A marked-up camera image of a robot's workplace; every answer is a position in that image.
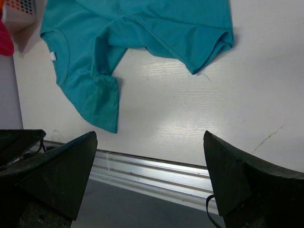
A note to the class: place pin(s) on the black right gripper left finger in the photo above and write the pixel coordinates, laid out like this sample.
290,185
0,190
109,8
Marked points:
47,183

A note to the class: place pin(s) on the magenta t shirt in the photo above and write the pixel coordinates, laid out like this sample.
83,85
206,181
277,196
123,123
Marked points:
6,44

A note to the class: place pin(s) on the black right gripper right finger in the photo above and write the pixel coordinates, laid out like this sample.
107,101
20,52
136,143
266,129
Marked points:
251,192

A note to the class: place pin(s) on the teal t shirt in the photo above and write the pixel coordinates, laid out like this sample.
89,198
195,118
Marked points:
88,38

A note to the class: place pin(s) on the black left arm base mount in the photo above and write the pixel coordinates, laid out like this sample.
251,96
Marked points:
14,143

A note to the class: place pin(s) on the white plastic laundry basket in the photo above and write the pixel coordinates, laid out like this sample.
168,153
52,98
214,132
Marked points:
19,14

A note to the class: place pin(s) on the aluminium table edge rail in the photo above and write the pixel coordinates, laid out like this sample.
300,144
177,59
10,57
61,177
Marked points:
180,183

